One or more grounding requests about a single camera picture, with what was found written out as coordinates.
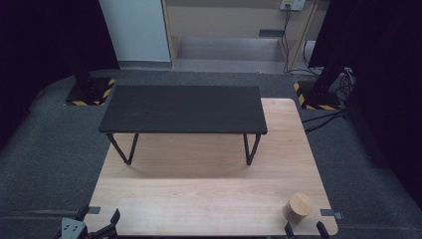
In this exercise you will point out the wooden cylinder block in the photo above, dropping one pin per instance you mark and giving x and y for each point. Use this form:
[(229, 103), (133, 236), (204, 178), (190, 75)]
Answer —
[(297, 207)]

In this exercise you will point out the dark curtain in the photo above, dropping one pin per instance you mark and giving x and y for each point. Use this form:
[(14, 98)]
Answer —
[(384, 83), (49, 40)]

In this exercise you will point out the wooden door frame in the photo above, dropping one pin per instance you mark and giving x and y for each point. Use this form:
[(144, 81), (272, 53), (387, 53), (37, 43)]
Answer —
[(168, 33)]

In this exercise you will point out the grey wall plate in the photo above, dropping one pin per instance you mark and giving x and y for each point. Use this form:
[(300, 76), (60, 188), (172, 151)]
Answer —
[(271, 33)]

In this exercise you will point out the wall power outlet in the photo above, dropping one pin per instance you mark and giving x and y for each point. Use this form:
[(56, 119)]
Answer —
[(292, 4)]

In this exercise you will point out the white panel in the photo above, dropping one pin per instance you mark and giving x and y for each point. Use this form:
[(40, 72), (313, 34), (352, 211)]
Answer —
[(136, 30)]

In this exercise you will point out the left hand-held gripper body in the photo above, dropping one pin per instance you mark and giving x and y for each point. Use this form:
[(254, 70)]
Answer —
[(73, 229)]

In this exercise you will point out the black raised shelf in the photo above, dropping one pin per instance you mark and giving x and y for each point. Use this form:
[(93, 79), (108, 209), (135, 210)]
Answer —
[(184, 109)]

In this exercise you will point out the black stand post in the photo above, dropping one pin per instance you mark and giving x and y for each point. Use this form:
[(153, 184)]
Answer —
[(326, 81), (84, 81)]

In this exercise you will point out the grey tape strip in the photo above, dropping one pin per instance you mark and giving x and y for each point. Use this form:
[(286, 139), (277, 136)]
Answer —
[(331, 213), (94, 210)]

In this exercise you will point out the striped stand base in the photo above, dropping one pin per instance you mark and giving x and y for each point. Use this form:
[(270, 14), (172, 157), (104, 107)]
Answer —
[(318, 103), (99, 94)]

